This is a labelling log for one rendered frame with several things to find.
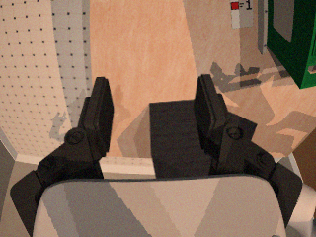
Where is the white paper pick list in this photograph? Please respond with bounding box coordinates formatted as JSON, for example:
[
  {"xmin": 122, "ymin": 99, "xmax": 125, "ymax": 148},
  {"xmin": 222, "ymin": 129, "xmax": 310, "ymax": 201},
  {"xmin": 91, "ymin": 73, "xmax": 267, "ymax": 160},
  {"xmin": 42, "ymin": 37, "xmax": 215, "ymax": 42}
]
[{"xmin": 230, "ymin": 0, "xmax": 254, "ymax": 29}]

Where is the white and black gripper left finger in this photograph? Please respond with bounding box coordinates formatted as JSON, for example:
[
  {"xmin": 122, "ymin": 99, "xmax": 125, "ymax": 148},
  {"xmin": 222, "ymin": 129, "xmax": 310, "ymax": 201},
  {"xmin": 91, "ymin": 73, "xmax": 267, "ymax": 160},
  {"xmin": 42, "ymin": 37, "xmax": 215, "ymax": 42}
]
[{"xmin": 10, "ymin": 77, "xmax": 115, "ymax": 237}]

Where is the green crate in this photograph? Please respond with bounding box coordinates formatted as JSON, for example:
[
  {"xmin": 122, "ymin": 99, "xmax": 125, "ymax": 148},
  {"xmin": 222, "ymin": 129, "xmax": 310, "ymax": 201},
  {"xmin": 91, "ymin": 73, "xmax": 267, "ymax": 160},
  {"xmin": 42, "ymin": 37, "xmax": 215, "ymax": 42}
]
[{"xmin": 267, "ymin": 0, "xmax": 316, "ymax": 90}]

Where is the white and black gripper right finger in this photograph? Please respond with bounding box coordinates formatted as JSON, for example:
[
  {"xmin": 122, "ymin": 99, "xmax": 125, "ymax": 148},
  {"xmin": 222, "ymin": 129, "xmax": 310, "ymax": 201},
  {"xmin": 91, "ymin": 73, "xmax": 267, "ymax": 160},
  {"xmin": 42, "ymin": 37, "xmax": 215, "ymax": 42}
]
[{"xmin": 194, "ymin": 74, "xmax": 303, "ymax": 229}]

